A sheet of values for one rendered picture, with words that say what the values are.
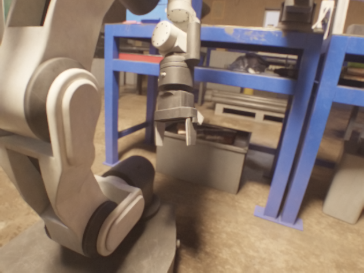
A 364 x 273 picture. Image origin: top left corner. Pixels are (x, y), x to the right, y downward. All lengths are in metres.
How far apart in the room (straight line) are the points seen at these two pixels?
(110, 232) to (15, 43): 0.43
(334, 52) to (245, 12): 5.63
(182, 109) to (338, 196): 1.07
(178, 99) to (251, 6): 6.14
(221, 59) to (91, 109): 5.78
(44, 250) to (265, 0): 6.45
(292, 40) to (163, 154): 0.90
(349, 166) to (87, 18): 1.24
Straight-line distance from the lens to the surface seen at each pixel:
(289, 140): 1.05
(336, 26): 1.57
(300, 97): 1.02
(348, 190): 1.37
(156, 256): 0.71
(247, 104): 3.16
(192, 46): 0.54
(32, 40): 0.41
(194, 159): 1.30
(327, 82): 1.03
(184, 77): 0.53
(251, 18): 6.52
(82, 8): 0.45
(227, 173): 1.28
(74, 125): 0.37
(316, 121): 1.04
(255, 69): 1.10
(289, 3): 0.87
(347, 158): 1.31
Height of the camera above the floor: 0.70
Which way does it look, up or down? 18 degrees down
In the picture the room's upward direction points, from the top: 5 degrees clockwise
